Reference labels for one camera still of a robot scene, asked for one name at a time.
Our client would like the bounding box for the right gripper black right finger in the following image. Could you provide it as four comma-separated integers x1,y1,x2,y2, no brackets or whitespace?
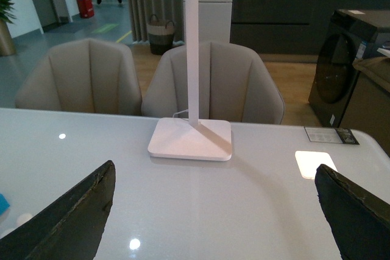
314,164,389,259

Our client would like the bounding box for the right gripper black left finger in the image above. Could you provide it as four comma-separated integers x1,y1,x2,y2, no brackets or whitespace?
1,160,116,259

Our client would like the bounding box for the blue toy block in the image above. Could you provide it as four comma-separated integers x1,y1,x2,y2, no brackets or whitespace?
0,194,10,215

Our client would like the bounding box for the label sticker on table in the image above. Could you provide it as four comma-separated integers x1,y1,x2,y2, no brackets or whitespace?
304,127,359,145

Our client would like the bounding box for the brown covered furniture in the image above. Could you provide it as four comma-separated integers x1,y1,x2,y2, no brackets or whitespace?
340,57,389,153

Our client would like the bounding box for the beige chair left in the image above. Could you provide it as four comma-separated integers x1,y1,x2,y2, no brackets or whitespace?
15,38,142,116

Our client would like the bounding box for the beige chair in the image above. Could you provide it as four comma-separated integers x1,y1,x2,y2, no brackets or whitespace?
15,38,142,116
141,41,285,124

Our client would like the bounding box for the beige chair right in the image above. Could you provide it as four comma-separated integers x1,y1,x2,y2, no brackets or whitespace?
141,41,285,124

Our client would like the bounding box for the black washing machine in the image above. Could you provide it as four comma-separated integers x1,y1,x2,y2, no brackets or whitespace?
308,9,389,127

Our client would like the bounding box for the woven storage basket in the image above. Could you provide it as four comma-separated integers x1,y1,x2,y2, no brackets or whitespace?
146,14,176,55

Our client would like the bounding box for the dark kitchen counter cabinet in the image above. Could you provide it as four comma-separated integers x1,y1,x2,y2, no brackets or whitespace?
230,0,389,55

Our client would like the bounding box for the potted green plant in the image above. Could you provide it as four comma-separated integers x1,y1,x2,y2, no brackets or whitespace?
1,0,16,57

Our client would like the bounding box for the red bin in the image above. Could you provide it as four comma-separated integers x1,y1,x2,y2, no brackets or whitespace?
76,0,94,18

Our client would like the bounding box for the white tall cabinet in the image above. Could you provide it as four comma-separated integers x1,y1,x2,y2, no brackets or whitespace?
198,0,233,43

